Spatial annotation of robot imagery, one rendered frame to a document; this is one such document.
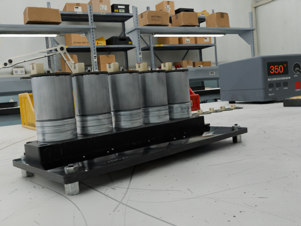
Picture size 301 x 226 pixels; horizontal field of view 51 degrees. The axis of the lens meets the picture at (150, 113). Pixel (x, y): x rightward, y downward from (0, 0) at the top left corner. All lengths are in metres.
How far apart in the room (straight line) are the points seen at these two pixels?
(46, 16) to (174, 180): 2.54
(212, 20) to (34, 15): 1.73
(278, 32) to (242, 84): 5.61
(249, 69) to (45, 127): 0.54
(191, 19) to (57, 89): 3.00
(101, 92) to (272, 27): 6.23
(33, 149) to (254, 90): 0.54
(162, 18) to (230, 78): 2.31
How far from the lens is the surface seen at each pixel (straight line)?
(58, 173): 0.16
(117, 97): 0.22
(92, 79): 0.21
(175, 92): 0.26
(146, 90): 0.24
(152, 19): 2.95
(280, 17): 6.30
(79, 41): 4.33
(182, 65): 5.02
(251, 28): 3.60
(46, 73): 0.19
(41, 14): 2.66
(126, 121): 0.22
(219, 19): 3.38
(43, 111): 0.20
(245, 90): 0.69
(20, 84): 2.51
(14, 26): 2.59
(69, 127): 0.20
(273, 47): 6.35
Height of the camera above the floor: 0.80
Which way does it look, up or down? 4 degrees down
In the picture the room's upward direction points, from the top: 5 degrees counter-clockwise
